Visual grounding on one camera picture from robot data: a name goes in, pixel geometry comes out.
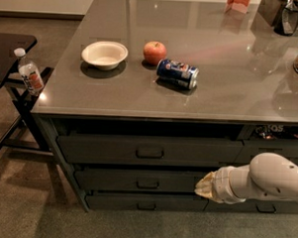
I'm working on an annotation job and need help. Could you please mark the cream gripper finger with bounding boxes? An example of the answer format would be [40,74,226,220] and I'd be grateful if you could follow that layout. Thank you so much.
[194,188,216,201]
[195,172,215,192]

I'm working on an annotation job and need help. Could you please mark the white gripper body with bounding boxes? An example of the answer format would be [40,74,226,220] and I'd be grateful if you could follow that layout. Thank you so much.
[211,167,245,204]

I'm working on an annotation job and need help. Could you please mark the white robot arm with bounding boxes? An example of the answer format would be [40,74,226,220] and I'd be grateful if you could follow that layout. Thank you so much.
[194,153,298,204]

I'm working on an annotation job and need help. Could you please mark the snack bags in drawer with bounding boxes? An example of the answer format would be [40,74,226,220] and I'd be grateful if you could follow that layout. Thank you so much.
[253,124,298,140]

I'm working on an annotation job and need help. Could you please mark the grey cabinet island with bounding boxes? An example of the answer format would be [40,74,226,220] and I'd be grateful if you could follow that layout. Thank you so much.
[34,0,298,210]

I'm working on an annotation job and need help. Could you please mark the blue soda can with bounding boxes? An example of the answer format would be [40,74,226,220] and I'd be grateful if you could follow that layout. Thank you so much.
[156,59,199,90]

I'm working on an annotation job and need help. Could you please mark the red apple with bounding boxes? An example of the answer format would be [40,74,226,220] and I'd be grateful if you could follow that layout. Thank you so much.
[143,41,167,65]

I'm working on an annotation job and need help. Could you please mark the white paper bowl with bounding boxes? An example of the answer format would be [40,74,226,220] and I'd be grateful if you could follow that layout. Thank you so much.
[81,41,128,70]

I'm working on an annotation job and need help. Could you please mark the dark metal container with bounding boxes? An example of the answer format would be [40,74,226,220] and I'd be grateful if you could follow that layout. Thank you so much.
[274,0,298,36]

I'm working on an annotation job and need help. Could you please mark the orange paper bag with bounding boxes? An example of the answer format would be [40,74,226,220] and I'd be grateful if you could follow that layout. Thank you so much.
[225,0,250,14]

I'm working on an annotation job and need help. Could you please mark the clear water bottle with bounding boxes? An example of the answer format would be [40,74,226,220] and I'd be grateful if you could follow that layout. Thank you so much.
[14,48,45,96]

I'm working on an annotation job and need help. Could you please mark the dark side table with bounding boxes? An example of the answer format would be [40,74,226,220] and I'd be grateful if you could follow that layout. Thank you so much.
[0,33,50,153]

